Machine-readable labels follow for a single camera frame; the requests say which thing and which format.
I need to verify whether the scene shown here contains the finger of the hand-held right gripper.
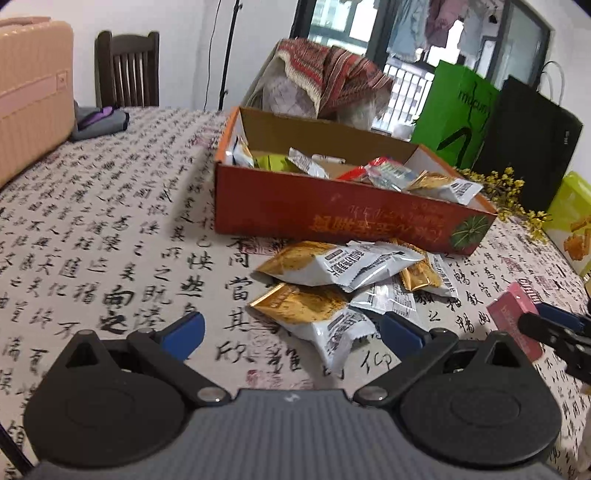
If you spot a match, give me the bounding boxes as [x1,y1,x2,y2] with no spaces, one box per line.
[536,303,591,330]
[517,313,578,356]

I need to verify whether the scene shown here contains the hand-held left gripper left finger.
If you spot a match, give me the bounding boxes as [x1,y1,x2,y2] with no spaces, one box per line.
[65,311,232,409]

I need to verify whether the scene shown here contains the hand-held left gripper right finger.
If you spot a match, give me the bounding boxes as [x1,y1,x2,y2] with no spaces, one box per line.
[353,311,525,409]

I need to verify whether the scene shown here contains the pink box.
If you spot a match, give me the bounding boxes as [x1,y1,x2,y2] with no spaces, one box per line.
[486,282,544,361]

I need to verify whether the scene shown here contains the pile of snack packets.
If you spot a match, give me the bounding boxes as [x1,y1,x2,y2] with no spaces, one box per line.
[247,239,459,376]

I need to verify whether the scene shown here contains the gold white snack packet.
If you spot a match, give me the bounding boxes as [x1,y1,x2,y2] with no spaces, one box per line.
[406,171,484,205]

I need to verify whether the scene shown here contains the orange cardboard box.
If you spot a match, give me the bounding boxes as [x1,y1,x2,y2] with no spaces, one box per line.
[213,106,498,257]

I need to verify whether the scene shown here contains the yellow-green snack packet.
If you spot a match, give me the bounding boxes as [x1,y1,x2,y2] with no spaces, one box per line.
[253,154,301,172]

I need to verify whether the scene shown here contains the silver snack packet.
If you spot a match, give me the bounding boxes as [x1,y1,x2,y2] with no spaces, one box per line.
[286,148,329,180]

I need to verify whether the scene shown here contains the yellow-green gift box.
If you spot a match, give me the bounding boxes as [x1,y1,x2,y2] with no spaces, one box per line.
[545,171,591,278]

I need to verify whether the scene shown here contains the calligraphy print tablecloth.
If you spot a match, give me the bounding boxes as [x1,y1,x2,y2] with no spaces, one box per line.
[0,106,591,480]

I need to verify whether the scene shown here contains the yellow flower branch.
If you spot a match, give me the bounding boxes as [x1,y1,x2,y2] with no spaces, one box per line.
[455,166,552,243]

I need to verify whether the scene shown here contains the black paper bag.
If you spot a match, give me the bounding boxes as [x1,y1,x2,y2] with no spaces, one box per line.
[471,60,583,213]

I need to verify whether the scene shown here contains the green paper bag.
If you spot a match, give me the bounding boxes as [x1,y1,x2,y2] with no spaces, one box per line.
[410,60,502,171]

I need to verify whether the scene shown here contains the grey purple cloth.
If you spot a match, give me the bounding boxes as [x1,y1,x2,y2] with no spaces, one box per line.
[69,105,130,141]

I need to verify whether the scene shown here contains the red patterned blanket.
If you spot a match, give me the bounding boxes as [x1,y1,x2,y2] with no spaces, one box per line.
[276,39,394,120]

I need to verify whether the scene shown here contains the dark wooden chair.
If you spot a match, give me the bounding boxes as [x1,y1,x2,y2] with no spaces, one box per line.
[95,30,161,108]

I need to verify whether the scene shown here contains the pink suitcase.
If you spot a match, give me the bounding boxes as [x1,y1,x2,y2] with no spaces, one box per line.
[0,17,75,188]

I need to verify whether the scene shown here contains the white hanging garment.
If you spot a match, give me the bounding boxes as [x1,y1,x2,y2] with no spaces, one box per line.
[457,9,497,61]

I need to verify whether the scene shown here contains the blue hanging garment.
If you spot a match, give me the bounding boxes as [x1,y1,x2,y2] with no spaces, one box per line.
[388,0,432,61]

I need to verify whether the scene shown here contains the pink hanging garment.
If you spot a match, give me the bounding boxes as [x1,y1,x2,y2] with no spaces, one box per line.
[422,0,467,47]

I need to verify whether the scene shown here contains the dark window frame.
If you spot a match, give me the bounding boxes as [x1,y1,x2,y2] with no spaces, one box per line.
[291,0,555,134]

